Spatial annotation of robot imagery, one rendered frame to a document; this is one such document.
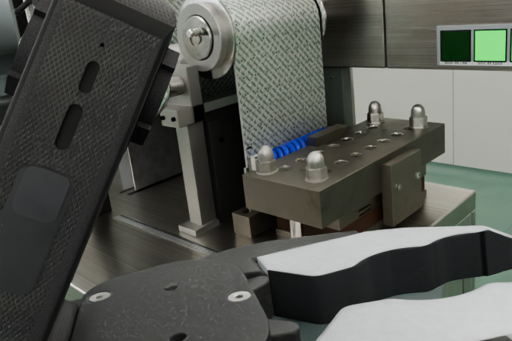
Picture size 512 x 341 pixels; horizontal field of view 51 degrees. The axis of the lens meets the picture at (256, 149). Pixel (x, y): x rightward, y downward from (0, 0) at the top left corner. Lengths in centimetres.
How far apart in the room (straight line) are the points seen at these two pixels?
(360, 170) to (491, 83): 274
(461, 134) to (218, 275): 358
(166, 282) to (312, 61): 92
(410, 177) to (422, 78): 280
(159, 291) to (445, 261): 9
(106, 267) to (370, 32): 66
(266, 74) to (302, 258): 80
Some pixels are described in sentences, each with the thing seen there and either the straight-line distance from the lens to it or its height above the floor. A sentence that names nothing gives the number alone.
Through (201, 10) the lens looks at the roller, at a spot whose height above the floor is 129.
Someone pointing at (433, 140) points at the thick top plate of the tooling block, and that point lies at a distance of 108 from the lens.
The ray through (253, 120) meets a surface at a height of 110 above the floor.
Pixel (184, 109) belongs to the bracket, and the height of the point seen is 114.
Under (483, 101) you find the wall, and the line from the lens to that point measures 361.
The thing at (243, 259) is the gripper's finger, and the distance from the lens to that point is 18.
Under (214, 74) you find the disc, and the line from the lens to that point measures 95.
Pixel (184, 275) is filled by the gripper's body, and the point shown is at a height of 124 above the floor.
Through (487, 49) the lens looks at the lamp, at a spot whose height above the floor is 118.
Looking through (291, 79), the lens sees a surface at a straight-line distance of 102.
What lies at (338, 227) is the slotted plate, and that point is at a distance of 87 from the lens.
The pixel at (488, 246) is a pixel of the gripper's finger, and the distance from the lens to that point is 19.
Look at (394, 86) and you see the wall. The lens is 386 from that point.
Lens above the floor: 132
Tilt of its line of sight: 17 degrees down
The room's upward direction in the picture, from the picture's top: 7 degrees counter-clockwise
